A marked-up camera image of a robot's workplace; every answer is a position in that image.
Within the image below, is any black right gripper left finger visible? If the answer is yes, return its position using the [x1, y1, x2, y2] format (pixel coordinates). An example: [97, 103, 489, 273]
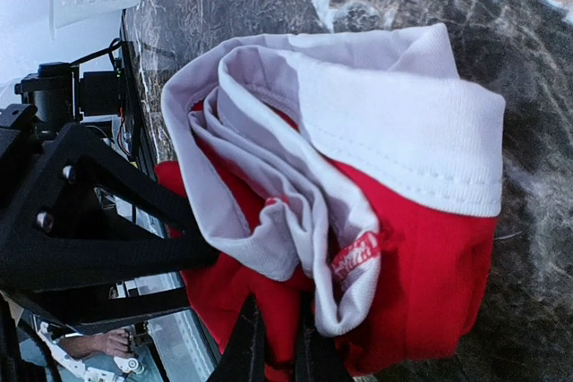
[210, 294, 266, 382]

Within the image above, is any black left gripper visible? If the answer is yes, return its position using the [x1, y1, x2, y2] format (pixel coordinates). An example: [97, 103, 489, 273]
[1, 104, 218, 292]

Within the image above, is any person's hand behind glass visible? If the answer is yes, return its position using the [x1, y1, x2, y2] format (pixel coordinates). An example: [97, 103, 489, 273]
[58, 328, 133, 360]

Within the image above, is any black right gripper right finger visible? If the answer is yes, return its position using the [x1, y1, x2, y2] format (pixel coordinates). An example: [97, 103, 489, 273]
[295, 296, 354, 382]

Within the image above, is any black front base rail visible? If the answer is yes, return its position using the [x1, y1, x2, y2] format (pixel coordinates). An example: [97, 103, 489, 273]
[118, 10, 225, 382]

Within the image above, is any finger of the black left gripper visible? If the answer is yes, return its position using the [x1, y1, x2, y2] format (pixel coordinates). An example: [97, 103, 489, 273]
[8, 285, 190, 335]

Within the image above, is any red boxer briefs white trim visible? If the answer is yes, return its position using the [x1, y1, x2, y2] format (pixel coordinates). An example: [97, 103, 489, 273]
[156, 23, 505, 381]

